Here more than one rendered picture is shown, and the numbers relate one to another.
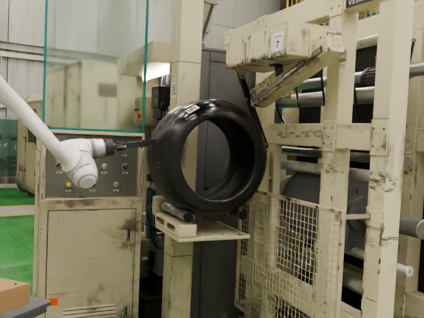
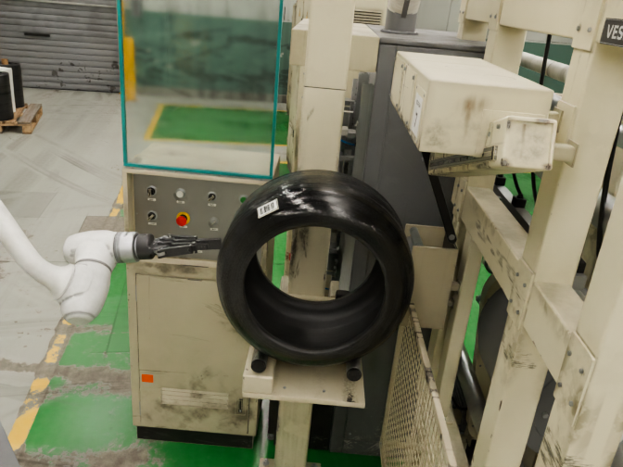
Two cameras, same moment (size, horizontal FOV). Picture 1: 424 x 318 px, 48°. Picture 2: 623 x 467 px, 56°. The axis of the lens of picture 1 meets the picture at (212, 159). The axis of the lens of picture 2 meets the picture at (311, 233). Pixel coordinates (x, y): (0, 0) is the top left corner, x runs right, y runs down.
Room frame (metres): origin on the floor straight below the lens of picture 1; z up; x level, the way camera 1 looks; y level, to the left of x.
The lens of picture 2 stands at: (0.93, -0.58, 1.92)
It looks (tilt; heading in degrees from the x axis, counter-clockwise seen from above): 23 degrees down; 24
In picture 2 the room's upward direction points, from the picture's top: 5 degrees clockwise
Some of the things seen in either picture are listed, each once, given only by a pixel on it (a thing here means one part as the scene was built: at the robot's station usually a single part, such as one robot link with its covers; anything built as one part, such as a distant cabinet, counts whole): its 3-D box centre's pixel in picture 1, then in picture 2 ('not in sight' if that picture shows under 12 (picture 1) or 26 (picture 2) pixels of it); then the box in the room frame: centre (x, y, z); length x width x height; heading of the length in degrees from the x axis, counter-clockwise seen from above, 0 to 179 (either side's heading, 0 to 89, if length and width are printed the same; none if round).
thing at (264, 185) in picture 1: (248, 176); (424, 275); (2.75, -0.22, 1.05); 0.20 x 0.15 x 0.30; 24
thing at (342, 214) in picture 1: (279, 267); (408, 460); (2.32, -0.35, 0.65); 0.90 x 0.02 x 0.70; 24
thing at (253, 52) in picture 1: (274, 50); (453, 97); (2.40, -0.28, 1.71); 0.61 x 0.25 x 0.15; 24
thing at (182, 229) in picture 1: (174, 223); (263, 350); (2.33, 0.17, 0.84); 0.36 x 0.09 x 0.06; 24
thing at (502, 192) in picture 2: not in sight; (515, 217); (2.83, -0.46, 1.30); 0.83 x 0.13 x 0.08; 24
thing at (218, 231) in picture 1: (200, 230); (305, 364); (2.39, 0.04, 0.80); 0.37 x 0.36 x 0.02; 114
